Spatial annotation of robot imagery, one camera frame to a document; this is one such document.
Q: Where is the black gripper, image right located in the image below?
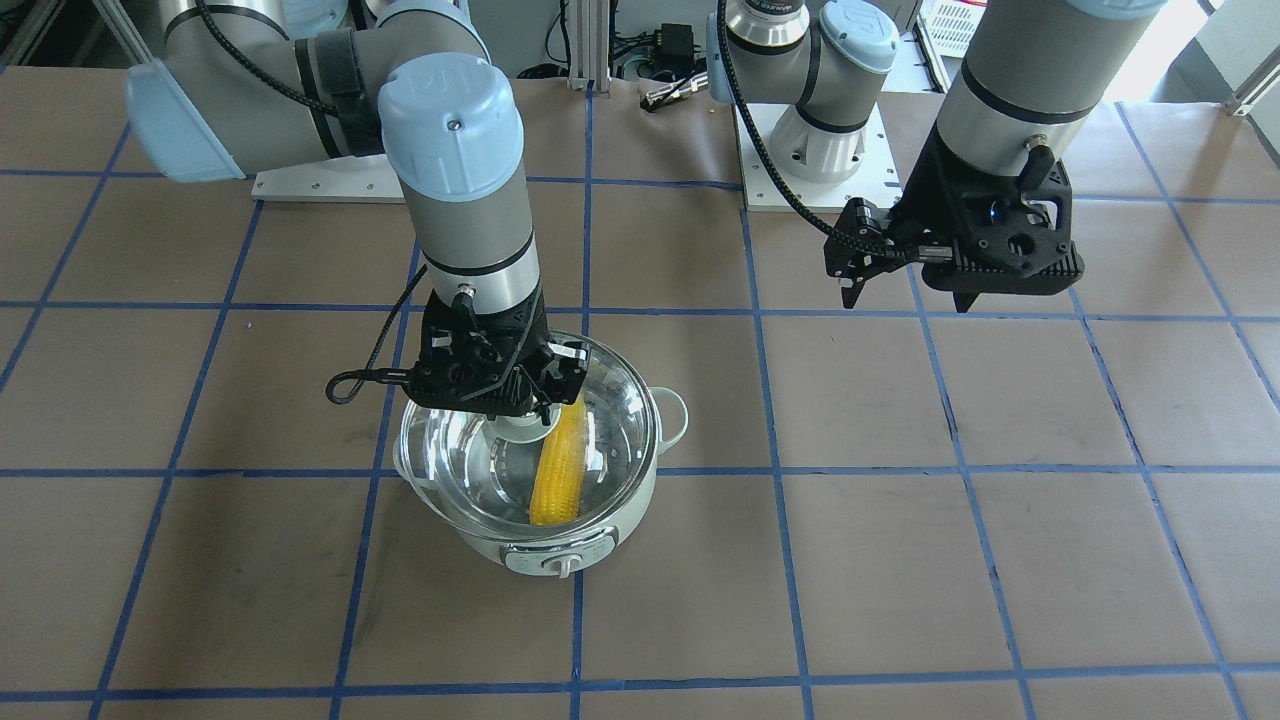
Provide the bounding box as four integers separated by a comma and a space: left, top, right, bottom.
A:
824, 129, 1085, 314

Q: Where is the white basket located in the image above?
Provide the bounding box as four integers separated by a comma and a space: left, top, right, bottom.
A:
922, 0, 987, 58

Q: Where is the black gripper cable, image left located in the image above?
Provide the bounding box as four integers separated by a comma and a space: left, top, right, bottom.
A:
326, 263, 433, 405

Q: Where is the silver metal connector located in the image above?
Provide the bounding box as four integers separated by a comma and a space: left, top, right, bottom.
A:
640, 73, 709, 113

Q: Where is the black power adapter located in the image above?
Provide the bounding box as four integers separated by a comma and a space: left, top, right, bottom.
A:
652, 23, 696, 76

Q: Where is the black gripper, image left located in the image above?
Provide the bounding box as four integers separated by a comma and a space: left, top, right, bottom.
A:
408, 290, 589, 429

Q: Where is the mint green electric pot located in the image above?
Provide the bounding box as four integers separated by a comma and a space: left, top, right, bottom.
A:
439, 331, 689, 578

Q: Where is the metal base plate, image right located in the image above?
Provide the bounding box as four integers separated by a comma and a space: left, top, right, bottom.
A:
749, 102, 901, 215

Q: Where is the yellow corn cob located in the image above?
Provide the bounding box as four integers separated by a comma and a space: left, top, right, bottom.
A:
529, 401, 589, 527

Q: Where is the black corrugated cable, image right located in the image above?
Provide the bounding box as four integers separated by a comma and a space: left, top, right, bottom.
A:
716, 0, 901, 258

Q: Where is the glass pot lid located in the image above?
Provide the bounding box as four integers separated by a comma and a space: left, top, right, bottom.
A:
393, 404, 595, 534

